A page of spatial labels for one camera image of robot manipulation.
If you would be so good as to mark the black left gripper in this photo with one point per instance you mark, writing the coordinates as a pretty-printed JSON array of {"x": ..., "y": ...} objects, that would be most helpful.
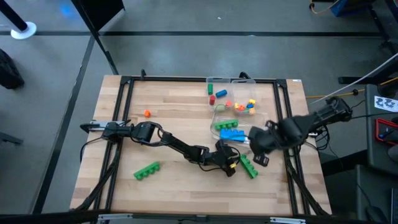
[{"x": 220, "y": 157}]

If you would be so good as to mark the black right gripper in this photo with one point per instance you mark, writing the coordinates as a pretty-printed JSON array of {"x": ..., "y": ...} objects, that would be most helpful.
[{"x": 261, "y": 141}]

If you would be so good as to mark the long green block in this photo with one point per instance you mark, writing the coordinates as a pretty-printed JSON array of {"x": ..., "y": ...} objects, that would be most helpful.
[
  {"x": 248, "y": 166},
  {"x": 226, "y": 124},
  {"x": 147, "y": 170}
]

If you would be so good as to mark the long blue block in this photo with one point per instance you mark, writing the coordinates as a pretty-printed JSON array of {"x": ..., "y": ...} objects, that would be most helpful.
[{"x": 232, "y": 135}]

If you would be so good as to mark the small yellow brick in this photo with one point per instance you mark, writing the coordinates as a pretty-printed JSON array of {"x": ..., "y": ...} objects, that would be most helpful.
[
  {"x": 252, "y": 111},
  {"x": 236, "y": 106},
  {"x": 252, "y": 101}
]

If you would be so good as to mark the small blue brick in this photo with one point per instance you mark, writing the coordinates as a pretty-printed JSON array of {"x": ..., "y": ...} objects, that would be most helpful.
[{"x": 249, "y": 106}]

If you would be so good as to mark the small red brick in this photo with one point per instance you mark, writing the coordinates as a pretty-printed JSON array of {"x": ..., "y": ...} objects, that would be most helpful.
[{"x": 241, "y": 108}]

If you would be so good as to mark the light green cylinder block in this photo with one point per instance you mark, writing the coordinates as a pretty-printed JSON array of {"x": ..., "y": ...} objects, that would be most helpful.
[{"x": 220, "y": 108}]

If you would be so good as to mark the coral orange cylinder block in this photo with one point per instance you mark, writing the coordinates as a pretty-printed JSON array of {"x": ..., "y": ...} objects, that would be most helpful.
[{"x": 229, "y": 104}]

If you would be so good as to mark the dark red cylinder block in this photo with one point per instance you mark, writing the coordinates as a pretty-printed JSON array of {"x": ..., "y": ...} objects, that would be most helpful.
[{"x": 212, "y": 100}]

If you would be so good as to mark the blue cylinder block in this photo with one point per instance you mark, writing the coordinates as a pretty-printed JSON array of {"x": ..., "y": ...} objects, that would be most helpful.
[{"x": 221, "y": 93}]

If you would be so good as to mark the dark green cylinder block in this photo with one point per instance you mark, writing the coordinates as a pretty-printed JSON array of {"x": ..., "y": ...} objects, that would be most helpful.
[{"x": 210, "y": 89}]

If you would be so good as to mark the orange cube block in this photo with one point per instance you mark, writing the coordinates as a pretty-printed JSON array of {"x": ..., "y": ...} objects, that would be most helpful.
[{"x": 147, "y": 113}]

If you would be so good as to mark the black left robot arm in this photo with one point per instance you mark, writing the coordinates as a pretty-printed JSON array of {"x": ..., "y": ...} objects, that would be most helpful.
[{"x": 146, "y": 132}]

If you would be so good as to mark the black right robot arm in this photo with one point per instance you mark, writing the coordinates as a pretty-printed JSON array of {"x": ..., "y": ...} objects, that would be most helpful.
[{"x": 311, "y": 124}]

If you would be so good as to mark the clear hard plastic bin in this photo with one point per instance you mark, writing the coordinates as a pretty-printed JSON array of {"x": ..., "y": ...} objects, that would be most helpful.
[{"x": 255, "y": 119}]

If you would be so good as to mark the black curved clamp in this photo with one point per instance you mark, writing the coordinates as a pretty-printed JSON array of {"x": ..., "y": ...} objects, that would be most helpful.
[
  {"x": 244, "y": 74},
  {"x": 143, "y": 74}
]

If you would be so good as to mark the dark grey desk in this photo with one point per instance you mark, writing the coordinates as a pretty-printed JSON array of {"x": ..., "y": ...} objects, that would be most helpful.
[{"x": 373, "y": 149}]

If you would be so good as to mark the red tray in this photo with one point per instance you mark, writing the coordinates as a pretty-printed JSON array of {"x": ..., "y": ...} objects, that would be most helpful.
[{"x": 377, "y": 132}]

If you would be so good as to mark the white printed paper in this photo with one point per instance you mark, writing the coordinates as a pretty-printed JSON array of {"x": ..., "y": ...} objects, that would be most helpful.
[{"x": 385, "y": 104}]

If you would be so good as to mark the blue stand base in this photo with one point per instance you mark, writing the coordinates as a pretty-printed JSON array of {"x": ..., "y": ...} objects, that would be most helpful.
[{"x": 345, "y": 7}]

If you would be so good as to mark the black partition panel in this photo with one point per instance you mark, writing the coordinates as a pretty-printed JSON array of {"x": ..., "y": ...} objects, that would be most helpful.
[{"x": 99, "y": 7}]

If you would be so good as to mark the dark stand foot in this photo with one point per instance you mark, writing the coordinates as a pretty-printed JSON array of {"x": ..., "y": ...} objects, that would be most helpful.
[{"x": 11, "y": 139}]

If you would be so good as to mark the black bag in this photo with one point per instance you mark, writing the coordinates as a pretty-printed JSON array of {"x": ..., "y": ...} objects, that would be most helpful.
[{"x": 9, "y": 73}]

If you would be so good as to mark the black pole white base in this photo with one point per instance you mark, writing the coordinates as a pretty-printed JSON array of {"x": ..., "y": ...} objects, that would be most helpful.
[{"x": 23, "y": 30}]

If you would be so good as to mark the silver aluminium bracket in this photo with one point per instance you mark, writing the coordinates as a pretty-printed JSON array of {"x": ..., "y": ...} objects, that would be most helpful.
[
  {"x": 115, "y": 217},
  {"x": 287, "y": 220}
]

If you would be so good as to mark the black rig frame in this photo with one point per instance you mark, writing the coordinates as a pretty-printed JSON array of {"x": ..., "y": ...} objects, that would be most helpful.
[{"x": 171, "y": 79}]

